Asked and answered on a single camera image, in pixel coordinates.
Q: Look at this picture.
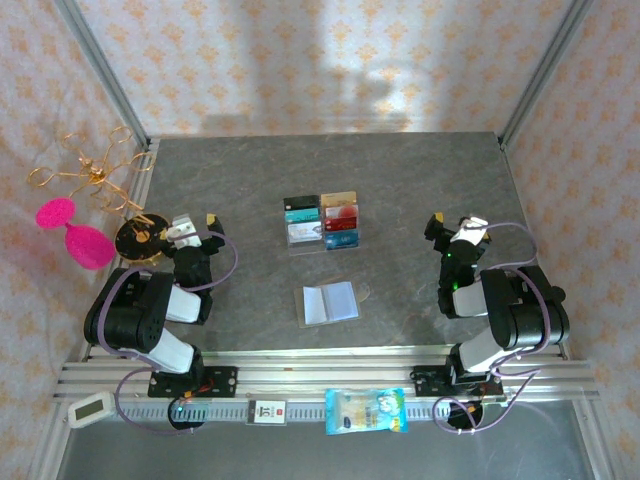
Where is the gold wire stand black base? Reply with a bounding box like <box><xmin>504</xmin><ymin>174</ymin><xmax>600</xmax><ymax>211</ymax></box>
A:
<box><xmin>27</xmin><ymin>124</ymin><xmax>175</xmax><ymax>266</ymax></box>

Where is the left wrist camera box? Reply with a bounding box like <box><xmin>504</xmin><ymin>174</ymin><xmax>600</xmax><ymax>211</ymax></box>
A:
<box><xmin>164</xmin><ymin>213</ymin><xmax>202</xmax><ymax>249</ymax></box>

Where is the silver white VIP card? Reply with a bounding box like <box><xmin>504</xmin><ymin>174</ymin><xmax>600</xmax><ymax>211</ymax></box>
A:
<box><xmin>287</xmin><ymin>222</ymin><xmax>322</xmax><ymax>245</ymax></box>

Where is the aluminium rail frame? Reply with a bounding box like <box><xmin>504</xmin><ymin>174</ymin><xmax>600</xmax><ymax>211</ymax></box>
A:
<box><xmin>52</xmin><ymin>344</ymin><xmax>601</xmax><ymax>402</ymax></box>

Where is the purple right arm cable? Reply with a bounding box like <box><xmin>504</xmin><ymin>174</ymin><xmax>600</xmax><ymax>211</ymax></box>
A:
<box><xmin>432</xmin><ymin>219</ymin><xmax>559</xmax><ymax>436</ymax></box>

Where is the white label card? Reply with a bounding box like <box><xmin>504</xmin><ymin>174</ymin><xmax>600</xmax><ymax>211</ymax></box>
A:
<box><xmin>247</xmin><ymin>398</ymin><xmax>287</xmax><ymax>427</ymax></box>

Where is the clear acrylic card stand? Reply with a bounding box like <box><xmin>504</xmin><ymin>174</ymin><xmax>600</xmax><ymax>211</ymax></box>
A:
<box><xmin>282</xmin><ymin>189</ymin><xmax>363</xmax><ymax>257</ymax></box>

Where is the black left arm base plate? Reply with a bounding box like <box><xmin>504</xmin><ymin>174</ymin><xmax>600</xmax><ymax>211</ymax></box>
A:
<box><xmin>148</xmin><ymin>366</ymin><xmax>240</xmax><ymax>400</ymax></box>

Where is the black round connector hub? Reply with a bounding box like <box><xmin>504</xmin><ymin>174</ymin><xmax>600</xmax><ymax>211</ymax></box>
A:
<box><xmin>167</xmin><ymin>397</ymin><xmax>207</xmax><ymax>432</ymax></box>
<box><xmin>446</xmin><ymin>399</ymin><xmax>484</xmax><ymax>434</ymax></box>

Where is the grey slotted cable duct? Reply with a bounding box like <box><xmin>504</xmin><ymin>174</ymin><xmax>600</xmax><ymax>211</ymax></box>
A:
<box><xmin>114</xmin><ymin>399</ymin><xmax>501</xmax><ymax>424</ymax></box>

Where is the grey card holder wallet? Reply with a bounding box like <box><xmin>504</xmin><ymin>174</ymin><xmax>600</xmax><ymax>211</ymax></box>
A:
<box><xmin>293</xmin><ymin>281</ymin><xmax>371</xmax><ymax>330</ymax></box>

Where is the pink hourglass shaped sponge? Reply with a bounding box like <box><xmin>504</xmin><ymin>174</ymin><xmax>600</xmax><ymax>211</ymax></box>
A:
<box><xmin>35</xmin><ymin>197</ymin><xmax>117</xmax><ymax>272</ymax></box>

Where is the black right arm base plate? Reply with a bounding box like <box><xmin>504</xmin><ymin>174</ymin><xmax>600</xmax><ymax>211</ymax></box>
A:
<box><xmin>412</xmin><ymin>364</ymin><xmax>504</xmax><ymax>399</ymax></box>

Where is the white card red circle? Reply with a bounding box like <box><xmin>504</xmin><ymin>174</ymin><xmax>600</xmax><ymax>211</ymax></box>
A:
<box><xmin>322</xmin><ymin>203</ymin><xmax>359</xmax><ymax>220</ymax></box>

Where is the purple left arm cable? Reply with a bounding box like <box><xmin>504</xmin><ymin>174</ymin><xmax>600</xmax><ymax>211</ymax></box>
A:
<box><xmin>92</xmin><ymin>229</ymin><xmax>239</xmax><ymax>436</ymax></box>

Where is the blue VIP card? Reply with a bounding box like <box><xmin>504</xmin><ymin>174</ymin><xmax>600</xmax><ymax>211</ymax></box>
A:
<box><xmin>324</xmin><ymin>229</ymin><xmax>361</xmax><ymax>250</ymax></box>

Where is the aluminium corner post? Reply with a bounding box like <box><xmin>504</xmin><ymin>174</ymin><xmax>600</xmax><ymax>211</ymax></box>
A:
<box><xmin>499</xmin><ymin>0</ymin><xmax>594</xmax><ymax>149</ymax></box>
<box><xmin>52</xmin><ymin>0</ymin><xmax>154</xmax><ymax>151</ymax></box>

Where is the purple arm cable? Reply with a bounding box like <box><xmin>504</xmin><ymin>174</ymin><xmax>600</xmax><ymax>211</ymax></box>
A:
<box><xmin>432</xmin><ymin>219</ymin><xmax>559</xmax><ymax>436</ymax></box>
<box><xmin>92</xmin><ymin>229</ymin><xmax>239</xmax><ymax>436</ymax></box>

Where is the white digital timer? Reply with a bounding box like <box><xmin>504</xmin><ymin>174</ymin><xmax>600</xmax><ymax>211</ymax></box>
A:
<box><xmin>67</xmin><ymin>391</ymin><xmax>116</xmax><ymax>430</ymax></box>

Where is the blue snack packet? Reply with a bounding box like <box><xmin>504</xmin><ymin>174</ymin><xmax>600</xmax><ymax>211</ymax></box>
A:
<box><xmin>324</xmin><ymin>387</ymin><xmax>409</xmax><ymax>436</ymax></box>

